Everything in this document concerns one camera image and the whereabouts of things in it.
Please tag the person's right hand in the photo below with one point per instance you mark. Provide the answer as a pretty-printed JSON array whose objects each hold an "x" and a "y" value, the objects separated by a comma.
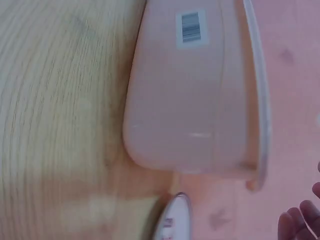
[{"x": 300, "y": 225}]

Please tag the person's right fingers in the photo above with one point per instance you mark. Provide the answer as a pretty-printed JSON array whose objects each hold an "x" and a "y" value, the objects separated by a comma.
[{"x": 290, "y": 225}]

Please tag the pink plastic tub with label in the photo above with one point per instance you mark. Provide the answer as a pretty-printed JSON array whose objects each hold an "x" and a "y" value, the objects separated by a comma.
[{"x": 180, "y": 100}]

